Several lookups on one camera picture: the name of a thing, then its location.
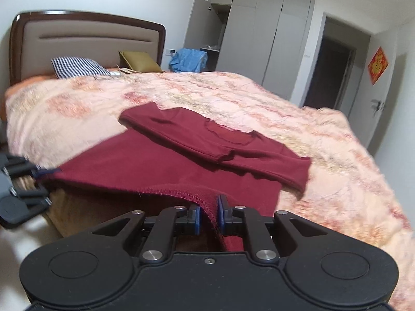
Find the floral peach blanket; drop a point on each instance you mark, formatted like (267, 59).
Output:
(275, 113)

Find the dark red sweater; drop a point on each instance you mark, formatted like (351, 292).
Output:
(129, 168)

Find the white room door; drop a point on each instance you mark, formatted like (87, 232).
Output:
(373, 129)

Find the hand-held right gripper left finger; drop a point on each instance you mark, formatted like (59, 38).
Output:
(196, 220)

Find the blue denim garment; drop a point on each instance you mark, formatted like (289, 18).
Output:
(188, 60)

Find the red diamond door poster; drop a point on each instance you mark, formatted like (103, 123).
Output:
(377, 65)

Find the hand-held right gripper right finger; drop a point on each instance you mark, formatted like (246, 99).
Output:
(221, 215)

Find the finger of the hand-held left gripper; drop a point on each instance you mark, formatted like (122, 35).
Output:
(32, 197)
(22, 168)

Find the grey door frame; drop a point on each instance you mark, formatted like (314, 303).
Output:
(343, 22)

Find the wall socket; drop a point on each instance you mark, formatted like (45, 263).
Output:
(171, 51)

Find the orange bed sheet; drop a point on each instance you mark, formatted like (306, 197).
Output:
(22, 86)

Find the brown padded bed headboard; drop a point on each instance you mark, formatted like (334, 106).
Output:
(90, 45)

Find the olive green pillow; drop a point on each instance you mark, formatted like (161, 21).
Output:
(139, 61)

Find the black white houndstooth pillow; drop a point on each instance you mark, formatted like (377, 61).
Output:
(77, 66)

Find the grey built-in wardrobe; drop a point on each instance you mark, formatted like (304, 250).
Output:
(275, 39)

